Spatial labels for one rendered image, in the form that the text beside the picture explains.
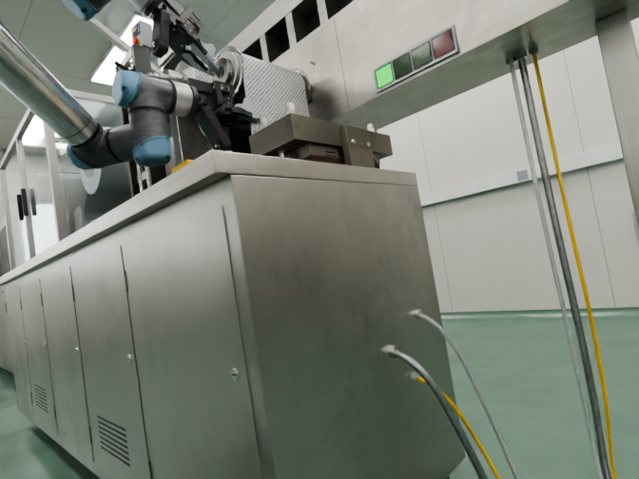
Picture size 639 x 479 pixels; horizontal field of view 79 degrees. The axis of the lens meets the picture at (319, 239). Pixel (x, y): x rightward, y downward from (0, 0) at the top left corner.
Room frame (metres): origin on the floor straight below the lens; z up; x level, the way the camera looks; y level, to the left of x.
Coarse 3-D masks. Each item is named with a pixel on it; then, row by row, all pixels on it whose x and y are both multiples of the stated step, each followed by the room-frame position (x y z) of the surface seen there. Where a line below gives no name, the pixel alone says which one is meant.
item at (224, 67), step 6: (222, 60) 1.03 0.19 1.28; (228, 60) 1.03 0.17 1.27; (216, 66) 1.05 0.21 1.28; (222, 66) 1.03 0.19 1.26; (228, 66) 1.01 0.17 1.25; (222, 72) 1.03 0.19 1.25; (228, 72) 1.02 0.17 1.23; (216, 78) 1.06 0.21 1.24; (222, 78) 1.04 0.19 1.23; (228, 78) 1.03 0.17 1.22; (222, 84) 1.04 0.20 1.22
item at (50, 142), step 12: (84, 96) 1.66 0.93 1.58; (96, 96) 1.70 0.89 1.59; (108, 96) 1.74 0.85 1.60; (24, 120) 1.80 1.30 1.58; (48, 132) 1.56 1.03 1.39; (12, 144) 2.03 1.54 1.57; (48, 144) 1.55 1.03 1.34; (48, 156) 1.55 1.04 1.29; (0, 168) 2.34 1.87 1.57; (48, 168) 1.56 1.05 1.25; (24, 180) 1.96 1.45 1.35; (24, 192) 1.91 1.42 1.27; (60, 192) 1.57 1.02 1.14; (24, 204) 1.91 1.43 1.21; (60, 204) 1.56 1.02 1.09; (60, 216) 1.56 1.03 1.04; (60, 228) 1.56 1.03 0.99; (60, 240) 1.55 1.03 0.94; (12, 264) 2.35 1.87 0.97
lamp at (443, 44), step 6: (450, 30) 0.94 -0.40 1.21; (438, 36) 0.96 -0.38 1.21; (444, 36) 0.95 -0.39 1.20; (450, 36) 0.94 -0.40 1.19; (438, 42) 0.96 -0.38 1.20; (444, 42) 0.95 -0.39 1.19; (450, 42) 0.94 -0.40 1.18; (438, 48) 0.96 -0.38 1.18; (444, 48) 0.95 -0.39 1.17; (450, 48) 0.94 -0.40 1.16; (438, 54) 0.97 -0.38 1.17
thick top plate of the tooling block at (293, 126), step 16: (272, 128) 0.89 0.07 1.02; (288, 128) 0.86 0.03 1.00; (304, 128) 0.87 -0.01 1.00; (320, 128) 0.92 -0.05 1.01; (336, 128) 0.96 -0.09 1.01; (256, 144) 0.94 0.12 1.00; (272, 144) 0.90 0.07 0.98; (288, 144) 0.89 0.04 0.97; (304, 144) 0.91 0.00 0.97; (336, 144) 0.95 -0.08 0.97; (384, 144) 1.11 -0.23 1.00
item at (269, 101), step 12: (252, 84) 1.03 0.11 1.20; (264, 84) 1.07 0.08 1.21; (252, 96) 1.03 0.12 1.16; (264, 96) 1.06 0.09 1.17; (276, 96) 1.09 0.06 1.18; (288, 96) 1.13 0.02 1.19; (300, 96) 1.17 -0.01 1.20; (264, 108) 1.06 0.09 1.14; (276, 108) 1.09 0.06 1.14; (300, 108) 1.16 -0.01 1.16; (276, 120) 1.08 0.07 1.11; (252, 132) 1.02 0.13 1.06
